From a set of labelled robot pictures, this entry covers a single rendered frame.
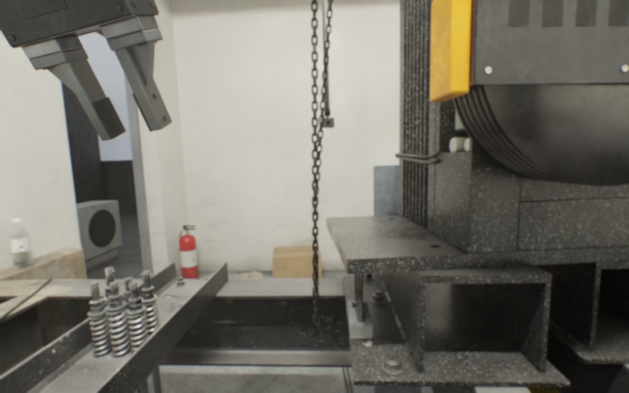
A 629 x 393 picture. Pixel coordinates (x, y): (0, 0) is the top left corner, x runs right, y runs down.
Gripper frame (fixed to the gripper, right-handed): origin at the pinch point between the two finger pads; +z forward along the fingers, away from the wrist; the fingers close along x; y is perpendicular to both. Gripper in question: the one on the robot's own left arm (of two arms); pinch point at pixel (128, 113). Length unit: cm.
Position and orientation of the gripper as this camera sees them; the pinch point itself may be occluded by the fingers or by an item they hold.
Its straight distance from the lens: 40.7
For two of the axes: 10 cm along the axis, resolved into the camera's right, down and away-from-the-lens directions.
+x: -9.8, 1.4, 1.7
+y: 0.8, -5.1, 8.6
